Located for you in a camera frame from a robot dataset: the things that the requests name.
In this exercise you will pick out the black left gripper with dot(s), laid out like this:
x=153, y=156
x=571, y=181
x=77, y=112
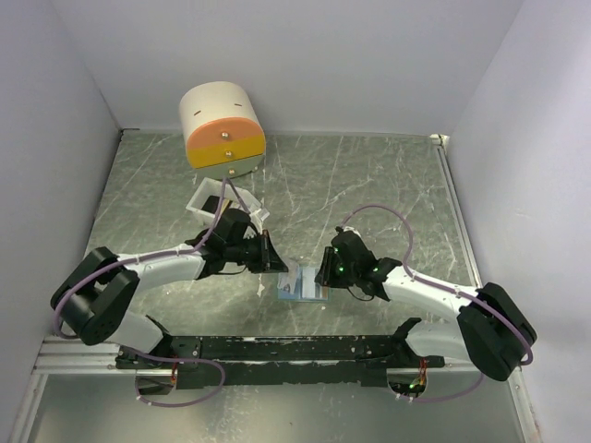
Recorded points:
x=269, y=259

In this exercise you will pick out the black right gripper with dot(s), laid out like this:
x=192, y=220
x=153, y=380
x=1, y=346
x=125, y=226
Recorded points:
x=324, y=275

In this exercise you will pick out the white card tray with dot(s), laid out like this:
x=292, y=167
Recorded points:
x=234, y=197

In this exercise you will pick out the green card holder book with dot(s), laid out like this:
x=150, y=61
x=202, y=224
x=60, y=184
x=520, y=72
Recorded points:
x=308, y=290

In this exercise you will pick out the round mini drawer cabinet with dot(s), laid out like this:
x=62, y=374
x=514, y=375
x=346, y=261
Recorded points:
x=222, y=134

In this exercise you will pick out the white gold VIP card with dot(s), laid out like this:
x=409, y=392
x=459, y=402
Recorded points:
x=288, y=282

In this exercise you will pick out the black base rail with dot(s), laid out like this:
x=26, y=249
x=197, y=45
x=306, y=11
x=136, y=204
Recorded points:
x=205, y=361

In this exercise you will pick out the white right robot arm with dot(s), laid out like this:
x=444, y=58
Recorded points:
x=482, y=325

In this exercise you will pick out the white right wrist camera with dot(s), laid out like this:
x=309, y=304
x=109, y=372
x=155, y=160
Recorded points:
x=344, y=229

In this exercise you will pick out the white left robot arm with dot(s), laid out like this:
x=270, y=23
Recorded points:
x=94, y=300

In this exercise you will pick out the black credit card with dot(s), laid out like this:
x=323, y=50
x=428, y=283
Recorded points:
x=211, y=204

